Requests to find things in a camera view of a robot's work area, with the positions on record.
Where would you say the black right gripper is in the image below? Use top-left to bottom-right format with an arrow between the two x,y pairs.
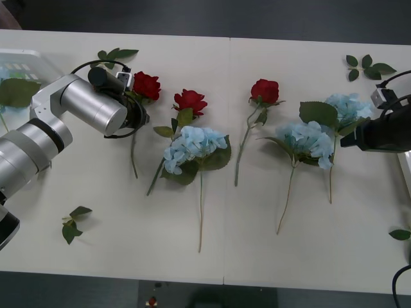
340,107 -> 403,153

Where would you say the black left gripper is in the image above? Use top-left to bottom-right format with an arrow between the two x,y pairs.
123,92 -> 151,135

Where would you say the red rose with green stem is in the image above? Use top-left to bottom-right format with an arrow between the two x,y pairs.
146,89 -> 209,197
234,78 -> 286,187
123,71 -> 162,180

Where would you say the shallow white box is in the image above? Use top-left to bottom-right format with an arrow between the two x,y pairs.
397,152 -> 411,201
0,48 -> 64,134

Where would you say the green leaf twig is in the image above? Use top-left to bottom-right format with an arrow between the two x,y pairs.
345,54 -> 398,82
98,47 -> 140,70
62,205 -> 94,246

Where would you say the single green leaf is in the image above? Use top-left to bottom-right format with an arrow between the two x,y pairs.
388,228 -> 411,241

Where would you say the thin black left gripper cable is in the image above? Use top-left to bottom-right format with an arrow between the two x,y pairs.
104,96 -> 144,139

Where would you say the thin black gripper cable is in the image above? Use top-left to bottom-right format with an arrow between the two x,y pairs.
104,96 -> 144,139
380,94 -> 411,119

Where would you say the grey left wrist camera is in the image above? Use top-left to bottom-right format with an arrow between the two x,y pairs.
114,71 -> 134,89

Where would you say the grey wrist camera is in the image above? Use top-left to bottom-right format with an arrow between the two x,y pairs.
370,86 -> 400,110
114,71 -> 134,89

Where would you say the black left wrist camera cable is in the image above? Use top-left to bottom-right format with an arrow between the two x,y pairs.
69,59 -> 132,76

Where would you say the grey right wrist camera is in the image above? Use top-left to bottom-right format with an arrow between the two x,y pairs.
370,86 -> 400,110

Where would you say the thin black right gripper cable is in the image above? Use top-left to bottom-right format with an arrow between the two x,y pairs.
380,94 -> 411,119

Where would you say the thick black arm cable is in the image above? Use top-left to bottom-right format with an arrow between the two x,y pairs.
391,262 -> 411,308

